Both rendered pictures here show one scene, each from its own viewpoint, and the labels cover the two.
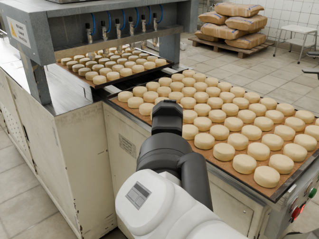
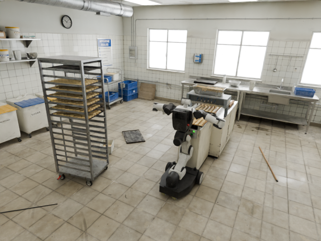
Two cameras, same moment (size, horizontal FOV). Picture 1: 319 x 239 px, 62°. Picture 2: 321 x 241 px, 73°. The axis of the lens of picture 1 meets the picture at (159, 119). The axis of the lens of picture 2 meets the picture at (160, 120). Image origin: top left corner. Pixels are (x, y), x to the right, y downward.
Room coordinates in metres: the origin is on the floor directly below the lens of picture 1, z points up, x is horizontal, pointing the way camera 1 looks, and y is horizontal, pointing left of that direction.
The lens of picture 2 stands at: (-0.98, -3.00, 2.11)
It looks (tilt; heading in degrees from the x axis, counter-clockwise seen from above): 21 degrees down; 69
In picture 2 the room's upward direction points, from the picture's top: 2 degrees clockwise
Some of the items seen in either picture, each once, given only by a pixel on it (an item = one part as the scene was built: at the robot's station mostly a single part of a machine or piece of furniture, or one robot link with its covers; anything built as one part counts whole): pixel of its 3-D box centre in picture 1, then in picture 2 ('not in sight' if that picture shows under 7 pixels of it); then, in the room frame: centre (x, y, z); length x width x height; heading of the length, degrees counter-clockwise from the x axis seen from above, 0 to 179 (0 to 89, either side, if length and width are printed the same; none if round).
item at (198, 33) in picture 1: (215, 33); not in sight; (4.83, -1.00, 0.19); 0.72 x 0.42 x 0.15; 134
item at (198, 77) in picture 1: (199, 78); not in sight; (0.97, -0.15, 0.91); 0.05 x 0.05 x 0.02
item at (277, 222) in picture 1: (297, 195); (188, 132); (0.50, -0.37, 0.77); 0.24 x 0.04 x 0.14; 131
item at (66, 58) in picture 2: not in sight; (78, 120); (-1.05, 0.16, 0.93); 0.64 x 0.51 x 1.78; 143
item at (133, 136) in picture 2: not in sight; (133, 136); (0.03, 1.29, 0.02); 0.60 x 0.40 x 0.03; 88
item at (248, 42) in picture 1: (246, 39); not in sight; (4.40, -1.42, 0.19); 0.72 x 0.42 x 0.15; 136
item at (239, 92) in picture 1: (237, 92); not in sight; (0.84, -0.27, 0.91); 0.05 x 0.05 x 0.02
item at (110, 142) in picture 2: not in sight; (107, 146); (-0.60, 0.84, 0.08); 0.30 x 0.22 x 0.16; 72
